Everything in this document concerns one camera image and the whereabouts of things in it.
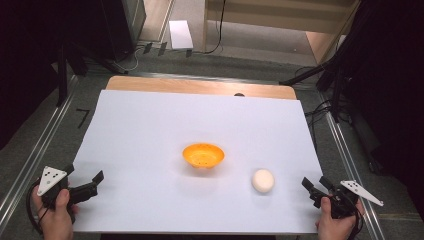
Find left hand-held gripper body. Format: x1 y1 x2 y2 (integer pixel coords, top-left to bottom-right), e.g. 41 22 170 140
35 165 99 212

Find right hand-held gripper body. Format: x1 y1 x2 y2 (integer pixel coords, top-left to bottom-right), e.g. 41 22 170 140
313 180 385 220

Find person's left hand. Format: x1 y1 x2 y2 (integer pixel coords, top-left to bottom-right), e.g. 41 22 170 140
31 187 80 240

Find person's right hand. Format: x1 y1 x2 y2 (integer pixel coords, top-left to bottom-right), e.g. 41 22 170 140
315 194 366 240

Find white round bun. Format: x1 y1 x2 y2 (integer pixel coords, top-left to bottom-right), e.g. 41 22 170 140
251 168 276 194

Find black stand legs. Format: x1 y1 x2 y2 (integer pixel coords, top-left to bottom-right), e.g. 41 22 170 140
54 41 130 108

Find black tripod stand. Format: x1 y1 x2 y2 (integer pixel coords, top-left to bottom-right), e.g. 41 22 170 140
279 61 354 124

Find white table sheet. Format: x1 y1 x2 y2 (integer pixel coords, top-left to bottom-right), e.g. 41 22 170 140
71 89 324 235

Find orange perforated bowl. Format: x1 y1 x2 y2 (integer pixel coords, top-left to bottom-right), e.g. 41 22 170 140
181 142 226 169

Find wooden table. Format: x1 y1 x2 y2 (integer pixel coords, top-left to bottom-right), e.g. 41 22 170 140
105 75 298 101

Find dark cabinet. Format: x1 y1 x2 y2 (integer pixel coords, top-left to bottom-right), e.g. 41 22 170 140
98 0 148 63

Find white flat box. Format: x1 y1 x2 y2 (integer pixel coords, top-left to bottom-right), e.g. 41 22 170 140
168 20 195 51

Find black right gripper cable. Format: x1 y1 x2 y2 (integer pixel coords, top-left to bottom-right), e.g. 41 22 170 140
346 196 365 240

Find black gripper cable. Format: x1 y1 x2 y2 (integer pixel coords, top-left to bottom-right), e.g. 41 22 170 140
25 179 46 236
346 196 365 240

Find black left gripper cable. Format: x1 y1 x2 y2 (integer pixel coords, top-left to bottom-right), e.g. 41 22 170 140
25 179 46 236

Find metal floor rail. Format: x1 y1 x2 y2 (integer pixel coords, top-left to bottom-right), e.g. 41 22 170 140
127 70 282 85
316 91 387 240
0 74 80 231

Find black floor cables bundle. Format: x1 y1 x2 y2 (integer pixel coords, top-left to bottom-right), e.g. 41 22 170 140
303 99 335 149

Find white floor cable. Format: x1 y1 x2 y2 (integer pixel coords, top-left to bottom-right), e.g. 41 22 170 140
112 45 145 72

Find light wooden shelf frame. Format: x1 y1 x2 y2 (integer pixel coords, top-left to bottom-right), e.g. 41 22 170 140
202 0 362 65

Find black hanging cable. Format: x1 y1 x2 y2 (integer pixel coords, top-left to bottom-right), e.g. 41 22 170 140
202 0 228 55

